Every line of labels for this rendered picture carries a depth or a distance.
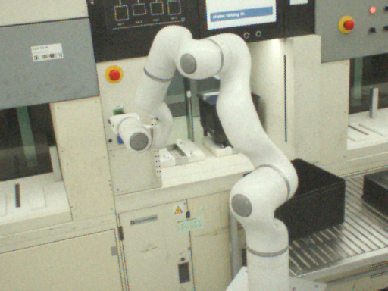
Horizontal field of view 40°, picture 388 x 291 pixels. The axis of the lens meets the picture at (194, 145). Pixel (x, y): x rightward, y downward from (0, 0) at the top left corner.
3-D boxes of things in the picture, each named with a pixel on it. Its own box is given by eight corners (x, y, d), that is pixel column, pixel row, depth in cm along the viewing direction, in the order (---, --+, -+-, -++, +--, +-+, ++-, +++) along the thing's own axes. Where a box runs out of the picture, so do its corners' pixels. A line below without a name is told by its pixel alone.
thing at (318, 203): (242, 214, 211) (241, 174, 205) (298, 195, 223) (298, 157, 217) (286, 244, 188) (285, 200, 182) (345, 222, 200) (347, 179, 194)
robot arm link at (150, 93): (192, 68, 166) (162, 139, 185) (142, 58, 160) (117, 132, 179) (197, 86, 160) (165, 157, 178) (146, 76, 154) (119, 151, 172)
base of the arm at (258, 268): (289, 326, 147) (289, 270, 141) (226, 311, 156) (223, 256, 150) (308, 288, 163) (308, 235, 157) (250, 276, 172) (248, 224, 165)
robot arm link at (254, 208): (296, 242, 154) (295, 165, 146) (261, 273, 141) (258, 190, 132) (261, 230, 161) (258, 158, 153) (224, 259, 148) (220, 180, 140)
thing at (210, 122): (212, 151, 239) (208, 82, 228) (198, 138, 257) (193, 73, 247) (262, 142, 246) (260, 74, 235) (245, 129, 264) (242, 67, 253)
